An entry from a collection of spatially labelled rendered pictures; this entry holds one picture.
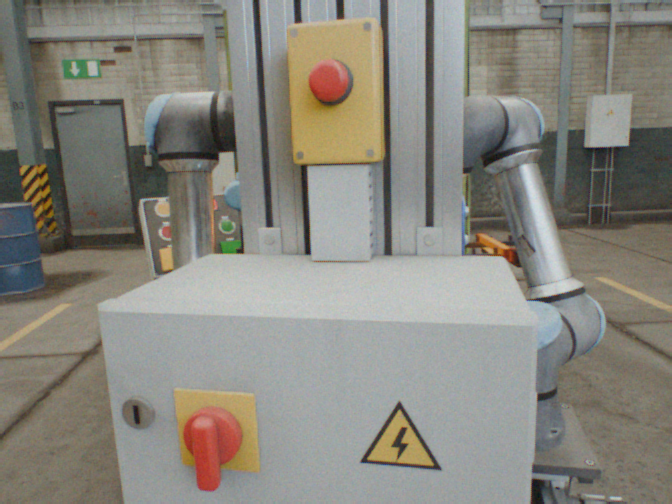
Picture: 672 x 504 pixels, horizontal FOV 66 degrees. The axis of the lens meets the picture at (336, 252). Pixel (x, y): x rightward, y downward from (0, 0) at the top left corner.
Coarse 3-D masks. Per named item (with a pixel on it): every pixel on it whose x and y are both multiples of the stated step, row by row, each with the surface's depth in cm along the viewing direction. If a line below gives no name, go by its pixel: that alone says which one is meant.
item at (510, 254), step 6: (480, 234) 192; (480, 240) 189; (486, 240) 182; (492, 240) 180; (492, 246) 176; (498, 246) 170; (504, 246) 169; (498, 252) 170; (504, 252) 162; (510, 252) 161; (516, 252) 154; (510, 258) 161; (516, 258) 156; (516, 264) 156
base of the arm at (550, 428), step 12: (540, 396) 89; (552, 396) 91; (540, 408) 90; (552, 408) 91; (540, 420) 89; (552, 420) 91; (564, 420) 94; (540, 432) 89; (552, 432) 92; (564, 432) 92; (540, 444) 89; (552, 444) 90
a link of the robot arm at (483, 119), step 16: (480, 96) 97; (464, 112) 95; (480, 112) 95; (496, 112) 95; (464, 128) 95; (480, 128) 94; (496, 128) 95; (464, 144) 95; (480, 144) 96; (496, 144) 98; (464, 160) 96
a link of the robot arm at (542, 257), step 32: (512, 96) 104; (512, 128) 98; (512, 160) 100; (512, 192) 101; (544, 192) 101; (512, 224) 103; (544, 224) 99; (544, 256) 99; (544, 288) 99; (576, 288) 97; (576, 320) 95; (576, 352) 95
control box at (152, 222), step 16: (144, 208) 172; (224, 208) 183; (144, 224) 170; (160, 224) 172; (240, 224) 183; (144, 240) 175; (160, 240) 170; (224, 240) 178; (160, 256) 168; (160, 272) 166
